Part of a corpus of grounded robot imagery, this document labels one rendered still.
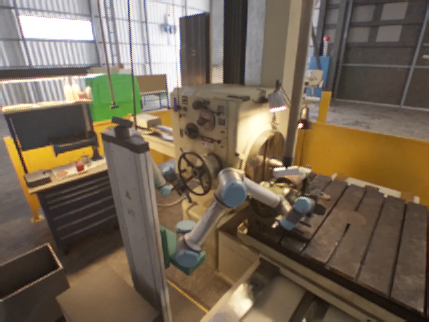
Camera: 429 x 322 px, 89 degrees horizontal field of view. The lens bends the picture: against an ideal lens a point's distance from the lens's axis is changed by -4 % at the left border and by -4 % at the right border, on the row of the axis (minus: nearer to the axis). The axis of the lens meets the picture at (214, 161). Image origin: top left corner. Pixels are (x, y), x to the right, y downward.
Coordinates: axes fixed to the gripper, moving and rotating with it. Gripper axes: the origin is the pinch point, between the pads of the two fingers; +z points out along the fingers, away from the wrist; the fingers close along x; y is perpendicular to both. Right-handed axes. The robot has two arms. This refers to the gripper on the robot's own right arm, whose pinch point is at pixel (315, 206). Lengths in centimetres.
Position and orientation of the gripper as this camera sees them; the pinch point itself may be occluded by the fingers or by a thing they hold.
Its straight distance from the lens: 153.9
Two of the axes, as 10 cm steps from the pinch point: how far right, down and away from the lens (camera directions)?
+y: -7.5, -2.7, 6.1
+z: 5.8, 1.9, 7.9
